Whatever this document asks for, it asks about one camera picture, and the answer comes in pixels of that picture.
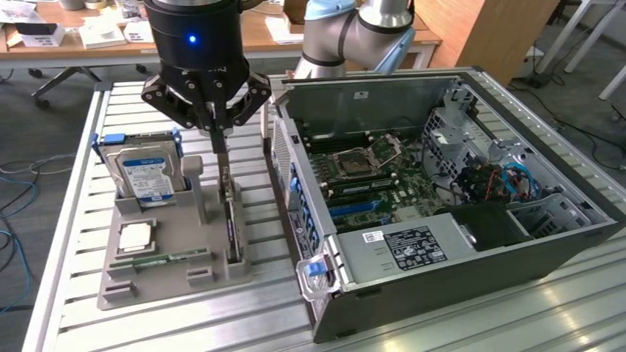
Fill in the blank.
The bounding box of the installed RAM stick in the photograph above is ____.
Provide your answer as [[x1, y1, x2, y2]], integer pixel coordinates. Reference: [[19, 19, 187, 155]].
[[327, 177, 398, 197]]

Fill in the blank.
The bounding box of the white open paper box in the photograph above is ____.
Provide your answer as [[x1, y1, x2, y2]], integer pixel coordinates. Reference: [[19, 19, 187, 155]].
[[78, 16, 127, 51]]

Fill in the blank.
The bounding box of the white box with label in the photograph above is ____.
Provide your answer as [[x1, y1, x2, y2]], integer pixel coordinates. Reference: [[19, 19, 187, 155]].
[[123, 20, 156, 44]]

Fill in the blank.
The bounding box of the blue floor cable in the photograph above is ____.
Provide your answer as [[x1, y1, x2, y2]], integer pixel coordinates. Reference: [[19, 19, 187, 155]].
[[0, 175, 39, 315]]

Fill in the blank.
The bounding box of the white device with red button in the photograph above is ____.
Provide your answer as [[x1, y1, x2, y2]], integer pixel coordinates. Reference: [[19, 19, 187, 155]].
[[521, 47, 547, 80]]

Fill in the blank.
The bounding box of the metal socket cover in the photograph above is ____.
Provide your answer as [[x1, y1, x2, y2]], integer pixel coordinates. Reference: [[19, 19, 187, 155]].
[[366, 132, 407, 172]]

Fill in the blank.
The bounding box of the hard disk in blue caddy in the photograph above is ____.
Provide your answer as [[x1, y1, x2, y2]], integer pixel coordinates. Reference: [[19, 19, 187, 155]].
[[91, 127, 186, 210]]

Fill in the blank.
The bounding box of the white table frame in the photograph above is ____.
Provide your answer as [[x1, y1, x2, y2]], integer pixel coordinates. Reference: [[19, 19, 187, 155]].
[[535, 0, 622, 74]]

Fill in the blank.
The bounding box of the blue wire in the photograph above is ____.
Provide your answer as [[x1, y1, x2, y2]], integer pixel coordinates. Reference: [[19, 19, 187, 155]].
[[501, 161, 542, 201]]

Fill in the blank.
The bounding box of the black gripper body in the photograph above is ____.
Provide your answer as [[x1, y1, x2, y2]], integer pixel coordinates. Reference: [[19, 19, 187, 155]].
[[143, 0, 251, 111]]

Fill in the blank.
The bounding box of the grey slanted disk bay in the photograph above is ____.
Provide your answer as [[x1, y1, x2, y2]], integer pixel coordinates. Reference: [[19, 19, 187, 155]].
[[506, 194, 593, 239]]

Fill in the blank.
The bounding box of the perforated metal disk bay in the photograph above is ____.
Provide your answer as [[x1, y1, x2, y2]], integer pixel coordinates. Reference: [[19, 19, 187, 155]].
[[419, 108, 495, 173]]

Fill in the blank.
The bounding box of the stack of white papers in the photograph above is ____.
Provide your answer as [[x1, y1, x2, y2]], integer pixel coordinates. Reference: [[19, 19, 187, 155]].
[[266, 16, 307, 45]]

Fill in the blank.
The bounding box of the green RAM stick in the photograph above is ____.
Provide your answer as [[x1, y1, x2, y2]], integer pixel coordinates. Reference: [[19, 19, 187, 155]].
[[110, 248, 210, 271]]

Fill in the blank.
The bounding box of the silver CPU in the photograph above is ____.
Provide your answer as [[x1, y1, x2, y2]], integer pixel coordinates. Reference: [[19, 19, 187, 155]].
[[119, 223, 152, 253]]

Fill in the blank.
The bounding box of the grey floor cable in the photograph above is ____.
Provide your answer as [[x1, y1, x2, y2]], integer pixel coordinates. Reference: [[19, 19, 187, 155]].
[[0, 153, 78, 175]]

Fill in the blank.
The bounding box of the grey power supply unit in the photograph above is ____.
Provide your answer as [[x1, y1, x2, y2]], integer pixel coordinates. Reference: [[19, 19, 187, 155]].
[[336, 213, 478, 285]]

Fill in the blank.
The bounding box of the CPU socket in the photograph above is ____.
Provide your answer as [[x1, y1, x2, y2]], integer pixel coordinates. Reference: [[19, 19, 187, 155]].
[[331, 148, 381, 180]]

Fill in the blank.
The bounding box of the black and white box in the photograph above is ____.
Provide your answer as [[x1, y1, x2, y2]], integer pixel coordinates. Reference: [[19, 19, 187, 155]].
[[13, 22, 67, 48]]

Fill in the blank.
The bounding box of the grey parts rack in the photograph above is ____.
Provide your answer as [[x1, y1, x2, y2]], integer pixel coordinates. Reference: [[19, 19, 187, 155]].
[[98, 154, 255, 311]]

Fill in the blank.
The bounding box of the red wire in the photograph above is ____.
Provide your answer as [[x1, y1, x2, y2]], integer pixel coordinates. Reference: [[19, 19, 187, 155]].
[[483, 168, 505, 201]]

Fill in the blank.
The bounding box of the brown cardboard box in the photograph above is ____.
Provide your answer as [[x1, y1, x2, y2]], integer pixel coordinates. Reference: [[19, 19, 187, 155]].
[[282, 0, 310, 36]]

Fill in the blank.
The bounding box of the open black PC case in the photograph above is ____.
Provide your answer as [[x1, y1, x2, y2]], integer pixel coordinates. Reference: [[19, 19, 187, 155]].
[[260, 65, 626, 345]]

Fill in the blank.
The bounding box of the wooden desk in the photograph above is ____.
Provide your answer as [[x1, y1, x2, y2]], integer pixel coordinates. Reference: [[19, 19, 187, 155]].
[[174, 0, 441, 80], [0, 0, 176, 80]]

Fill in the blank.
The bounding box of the graphics card with black cooler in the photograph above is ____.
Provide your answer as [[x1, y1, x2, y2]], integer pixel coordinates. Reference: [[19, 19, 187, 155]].
[[214, 150, 246, 265]]

